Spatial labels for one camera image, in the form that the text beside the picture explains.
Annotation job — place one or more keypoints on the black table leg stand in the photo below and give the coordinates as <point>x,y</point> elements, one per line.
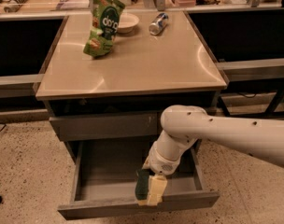
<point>254,98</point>

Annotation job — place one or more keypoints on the green and yellow sponge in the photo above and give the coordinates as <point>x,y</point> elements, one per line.
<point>142,184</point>

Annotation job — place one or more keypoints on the black coiled tool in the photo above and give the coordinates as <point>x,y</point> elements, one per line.
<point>14,5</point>

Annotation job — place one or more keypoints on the silver soda can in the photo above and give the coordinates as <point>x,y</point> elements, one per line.
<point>158,24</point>

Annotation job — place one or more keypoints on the closed top drawer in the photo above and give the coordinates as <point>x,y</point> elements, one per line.
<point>107,126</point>

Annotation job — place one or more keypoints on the open middle drawer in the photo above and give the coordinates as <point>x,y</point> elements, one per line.
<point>105,179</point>

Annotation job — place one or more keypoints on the grey drawer cabinet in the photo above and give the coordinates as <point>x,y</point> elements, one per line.
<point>142,73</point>

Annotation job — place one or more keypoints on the green snack bag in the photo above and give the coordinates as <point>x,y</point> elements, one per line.
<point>106,16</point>

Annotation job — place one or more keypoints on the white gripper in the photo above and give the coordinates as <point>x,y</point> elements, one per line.
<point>160,162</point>

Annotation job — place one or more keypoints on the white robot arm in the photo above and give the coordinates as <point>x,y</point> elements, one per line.
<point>182,125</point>

